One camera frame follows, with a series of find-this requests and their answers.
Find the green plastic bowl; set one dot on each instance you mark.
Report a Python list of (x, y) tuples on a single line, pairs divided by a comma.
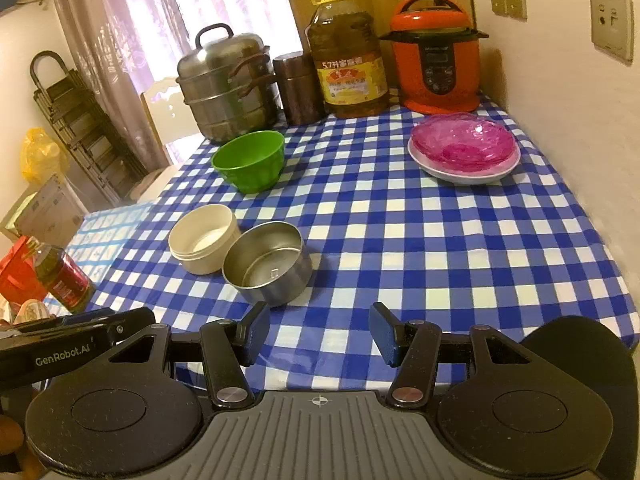
[(252, 163)]

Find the pink sheer curtain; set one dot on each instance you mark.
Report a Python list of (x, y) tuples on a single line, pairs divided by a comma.
[(122, 46)]

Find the cream plastic bowl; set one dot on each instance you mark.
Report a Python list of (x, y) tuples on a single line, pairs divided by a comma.
[(201, 238)]

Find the red box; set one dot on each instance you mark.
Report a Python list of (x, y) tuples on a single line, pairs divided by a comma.
[(18, 279)]

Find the stainless steel steamer pot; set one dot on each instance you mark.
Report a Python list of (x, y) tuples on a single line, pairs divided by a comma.
[(227, 81)]

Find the brown metal canister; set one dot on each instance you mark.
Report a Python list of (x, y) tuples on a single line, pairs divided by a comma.
[(299, 88)]

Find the red electric pressure cooker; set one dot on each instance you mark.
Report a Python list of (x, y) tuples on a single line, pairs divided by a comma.
[(436, 49)]

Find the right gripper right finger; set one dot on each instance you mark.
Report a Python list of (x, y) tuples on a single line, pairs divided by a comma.
[(412, 348)]

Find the blue white checkered tablecloth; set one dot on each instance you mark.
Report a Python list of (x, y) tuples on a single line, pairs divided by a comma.
[(512, 255)]

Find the light blue patterned cloth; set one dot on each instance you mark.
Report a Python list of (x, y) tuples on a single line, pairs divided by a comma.
[(99, 240)]

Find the white ceramic plate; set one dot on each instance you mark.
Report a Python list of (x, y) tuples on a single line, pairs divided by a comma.
[(487, 176)]

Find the red label sauce bottle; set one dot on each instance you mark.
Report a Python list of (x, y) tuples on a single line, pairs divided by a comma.
[(60, 275)]

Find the yellow plastic bag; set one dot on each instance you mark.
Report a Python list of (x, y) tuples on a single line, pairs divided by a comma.
[(42, 158)]

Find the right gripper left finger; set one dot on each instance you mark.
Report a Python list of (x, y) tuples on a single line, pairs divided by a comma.
[(228, 346)]

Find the cardboard box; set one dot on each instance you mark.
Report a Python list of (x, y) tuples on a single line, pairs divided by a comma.
[(53, 215)]

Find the dark folding rack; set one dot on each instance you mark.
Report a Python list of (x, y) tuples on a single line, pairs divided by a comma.
[(86, 131)]

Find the beige wall network socket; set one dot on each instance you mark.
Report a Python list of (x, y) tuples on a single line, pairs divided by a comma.
[(612, 27)]

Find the large cooking oil bottle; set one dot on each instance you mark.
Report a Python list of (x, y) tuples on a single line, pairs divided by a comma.
[(348, 59)]

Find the person left hand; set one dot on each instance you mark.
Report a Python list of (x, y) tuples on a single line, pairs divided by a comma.
[(14, 446)]

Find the white wooden chair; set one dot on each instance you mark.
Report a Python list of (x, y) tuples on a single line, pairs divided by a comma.
[(174, 125)]

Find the stainless steel bowl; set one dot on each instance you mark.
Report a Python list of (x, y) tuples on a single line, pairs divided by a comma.
[(268, 263)]

